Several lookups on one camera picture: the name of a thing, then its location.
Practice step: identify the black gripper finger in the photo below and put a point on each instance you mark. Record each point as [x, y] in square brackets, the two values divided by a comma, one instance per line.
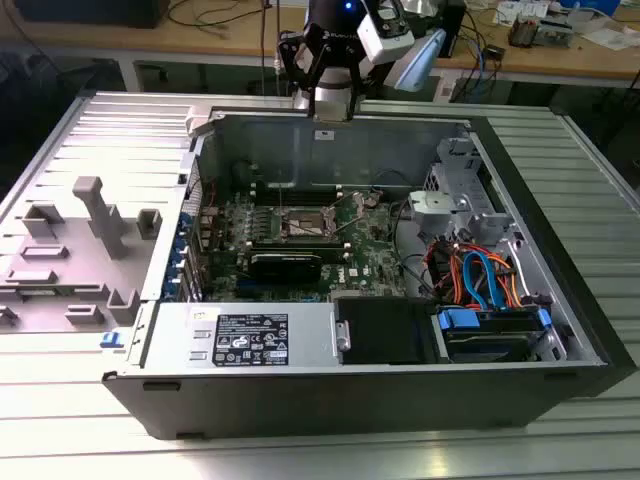
[356, 75]
[305, 55]

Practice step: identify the small CPU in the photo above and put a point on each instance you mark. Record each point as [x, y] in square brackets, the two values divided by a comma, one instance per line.
[332, 114]

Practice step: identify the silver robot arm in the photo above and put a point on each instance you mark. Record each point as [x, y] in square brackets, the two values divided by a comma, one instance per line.
[420, 60]

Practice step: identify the black RAM slot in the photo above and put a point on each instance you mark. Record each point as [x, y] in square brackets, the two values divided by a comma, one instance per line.
[270, 200]
[320, 189]

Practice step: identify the CPU socket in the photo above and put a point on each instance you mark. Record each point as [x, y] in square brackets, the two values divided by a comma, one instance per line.
[305, 225]

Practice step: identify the black box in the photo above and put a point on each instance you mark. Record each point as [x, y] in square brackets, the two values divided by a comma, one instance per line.
[455, 30]

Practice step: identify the beige case latch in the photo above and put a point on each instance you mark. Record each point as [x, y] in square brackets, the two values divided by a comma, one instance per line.
[197, 122]

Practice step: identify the silver drive cage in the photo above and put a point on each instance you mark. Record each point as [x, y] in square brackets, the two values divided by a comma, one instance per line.
[425, 205]

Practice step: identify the wooden desk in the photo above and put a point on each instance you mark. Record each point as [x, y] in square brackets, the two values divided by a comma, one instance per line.
[150, 39]

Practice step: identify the small metal heatsink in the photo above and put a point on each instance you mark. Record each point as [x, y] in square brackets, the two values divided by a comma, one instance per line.
[522, 32]

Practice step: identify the green motherboard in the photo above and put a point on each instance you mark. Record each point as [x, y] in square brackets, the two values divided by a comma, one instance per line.
[370, 250]

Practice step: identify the white printed papers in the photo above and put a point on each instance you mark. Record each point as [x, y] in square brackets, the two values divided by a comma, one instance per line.
[520, 10]

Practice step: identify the RAM stick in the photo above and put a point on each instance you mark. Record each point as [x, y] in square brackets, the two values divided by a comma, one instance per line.
[300, 245]

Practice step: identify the grey electronics box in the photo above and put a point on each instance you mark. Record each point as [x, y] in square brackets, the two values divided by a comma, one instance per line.
[555, 32]

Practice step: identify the black graphics card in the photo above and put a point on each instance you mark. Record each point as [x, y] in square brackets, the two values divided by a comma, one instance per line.
[285, 270]

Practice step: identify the black monitor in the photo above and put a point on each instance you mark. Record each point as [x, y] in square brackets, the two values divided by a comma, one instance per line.
[90, 12]

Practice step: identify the white paper sheet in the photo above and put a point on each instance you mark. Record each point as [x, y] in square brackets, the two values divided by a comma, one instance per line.
[610, 39]

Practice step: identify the silver power supply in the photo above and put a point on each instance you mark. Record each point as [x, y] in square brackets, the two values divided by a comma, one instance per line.
[310, 335]

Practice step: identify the blue disk carrier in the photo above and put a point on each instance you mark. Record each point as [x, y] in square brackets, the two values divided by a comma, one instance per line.
[460, 320]

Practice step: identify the black PC case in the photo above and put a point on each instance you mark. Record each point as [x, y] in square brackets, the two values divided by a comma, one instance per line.
[350, 405]

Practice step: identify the small blue clip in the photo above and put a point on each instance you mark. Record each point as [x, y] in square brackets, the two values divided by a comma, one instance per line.
[111, 341]

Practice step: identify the grey parts rack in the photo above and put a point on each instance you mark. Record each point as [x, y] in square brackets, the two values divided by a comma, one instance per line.
[60, 300]

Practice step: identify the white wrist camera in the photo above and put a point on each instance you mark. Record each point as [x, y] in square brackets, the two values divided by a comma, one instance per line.
[385, 40]

